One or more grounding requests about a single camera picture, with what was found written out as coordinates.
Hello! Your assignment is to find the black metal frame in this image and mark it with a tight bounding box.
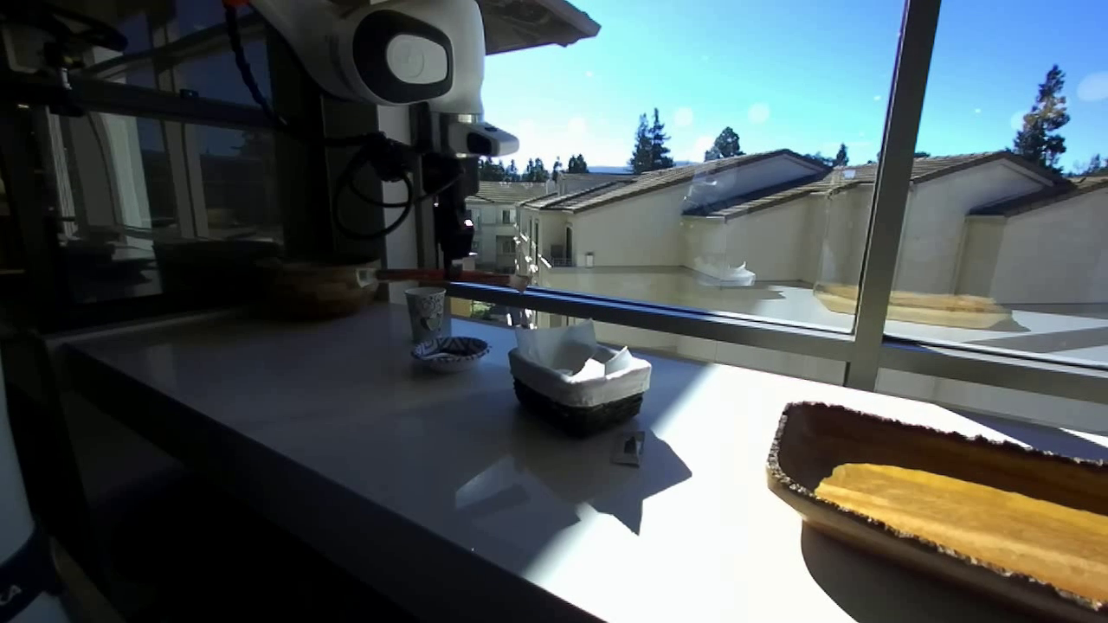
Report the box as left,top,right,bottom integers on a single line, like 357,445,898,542
0,0,286,348

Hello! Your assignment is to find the wooden bowl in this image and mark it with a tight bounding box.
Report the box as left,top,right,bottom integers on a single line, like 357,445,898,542
252,260,384,322

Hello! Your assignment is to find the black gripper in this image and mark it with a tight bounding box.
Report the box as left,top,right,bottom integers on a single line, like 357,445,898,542
427,152,480,278

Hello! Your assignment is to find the brown wooden platter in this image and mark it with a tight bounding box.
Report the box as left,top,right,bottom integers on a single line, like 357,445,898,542
767,399,1108,623

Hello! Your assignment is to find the vertical window mullion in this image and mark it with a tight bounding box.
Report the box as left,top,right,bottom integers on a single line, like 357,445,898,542
842,0,947,392

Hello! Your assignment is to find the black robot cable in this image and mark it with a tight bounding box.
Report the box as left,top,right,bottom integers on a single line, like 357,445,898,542
329,136,423,245

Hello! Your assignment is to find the small black white box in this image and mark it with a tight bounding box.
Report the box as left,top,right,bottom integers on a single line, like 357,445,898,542
510,355,652,438

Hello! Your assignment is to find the horizontal window rail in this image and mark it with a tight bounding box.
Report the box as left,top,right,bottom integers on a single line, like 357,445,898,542
446,278,1108,405

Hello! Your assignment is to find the beige neighbouring building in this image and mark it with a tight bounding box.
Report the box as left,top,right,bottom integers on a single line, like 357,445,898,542
563,144,1108,318

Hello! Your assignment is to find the white napkin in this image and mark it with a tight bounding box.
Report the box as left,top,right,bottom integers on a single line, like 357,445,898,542
510,322,653,412

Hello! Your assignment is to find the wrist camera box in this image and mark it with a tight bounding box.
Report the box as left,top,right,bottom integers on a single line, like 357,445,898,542
434,113,523,162

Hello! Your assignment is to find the small striped saucer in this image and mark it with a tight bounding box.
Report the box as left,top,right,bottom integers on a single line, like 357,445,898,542
410,331,491,372

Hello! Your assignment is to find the small pale cup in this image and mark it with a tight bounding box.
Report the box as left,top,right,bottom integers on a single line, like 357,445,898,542
403,286,449,347

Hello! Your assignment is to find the small dark counter scrap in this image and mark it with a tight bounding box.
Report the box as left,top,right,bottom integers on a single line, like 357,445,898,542
611,428,649,472

